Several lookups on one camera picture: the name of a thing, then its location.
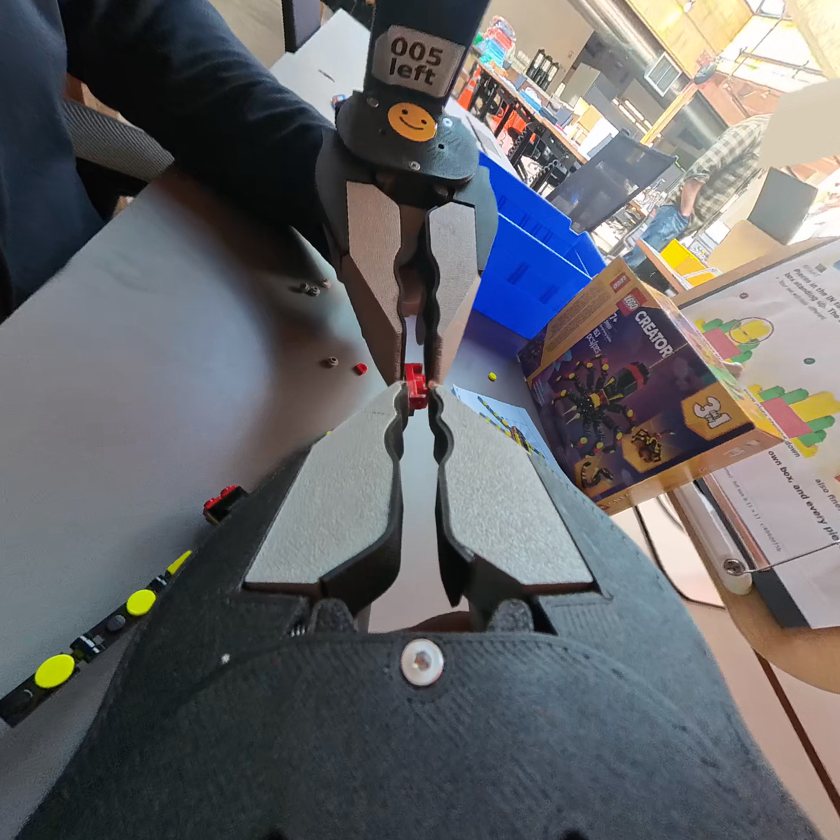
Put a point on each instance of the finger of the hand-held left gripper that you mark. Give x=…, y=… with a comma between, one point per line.
x=374, y=262
x=456, y=262

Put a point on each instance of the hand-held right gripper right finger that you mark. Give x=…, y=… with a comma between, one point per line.
x=518, y=518

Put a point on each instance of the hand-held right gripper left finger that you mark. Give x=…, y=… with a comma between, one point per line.
x=328, y=512

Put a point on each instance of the round red toy brick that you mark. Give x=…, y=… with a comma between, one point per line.
x=415, y=387

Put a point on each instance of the person's left forearm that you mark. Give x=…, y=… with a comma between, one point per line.
x=197, y=98

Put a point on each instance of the purple toy set box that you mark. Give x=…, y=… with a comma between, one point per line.
x=623, y=394

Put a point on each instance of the person's left hand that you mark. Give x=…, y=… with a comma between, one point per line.
x=412, y=292

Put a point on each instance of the building instruction booklet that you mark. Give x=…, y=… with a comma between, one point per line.
x=505, y=417

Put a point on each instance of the long background work table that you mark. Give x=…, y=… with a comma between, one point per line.
x=525, y=111

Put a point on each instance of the black computer monitor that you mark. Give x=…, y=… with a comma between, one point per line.
x=610, y=177

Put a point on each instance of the white stand ledge bar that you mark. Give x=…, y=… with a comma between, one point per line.
x=709, y=538

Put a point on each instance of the yellow plastic bin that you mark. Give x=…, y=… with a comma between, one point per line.
x=682, y=259

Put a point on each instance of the printed instruction sheet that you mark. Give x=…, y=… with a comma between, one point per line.
x=787, y=499

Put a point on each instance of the brown cardboard box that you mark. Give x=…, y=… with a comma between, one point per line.
x=741, y=249

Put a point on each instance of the grey mesh office chair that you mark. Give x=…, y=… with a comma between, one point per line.
x=111, y=141

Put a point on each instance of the instruction sheet on wooden stand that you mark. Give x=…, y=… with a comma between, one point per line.
x=787, y=656

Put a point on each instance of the black yellow brick spider model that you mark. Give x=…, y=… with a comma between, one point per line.
x=54, y=670

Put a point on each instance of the small black monitor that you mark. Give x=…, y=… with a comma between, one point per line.
x=781, y=203

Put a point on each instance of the person's torso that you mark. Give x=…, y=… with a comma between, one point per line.
x=33, y=164

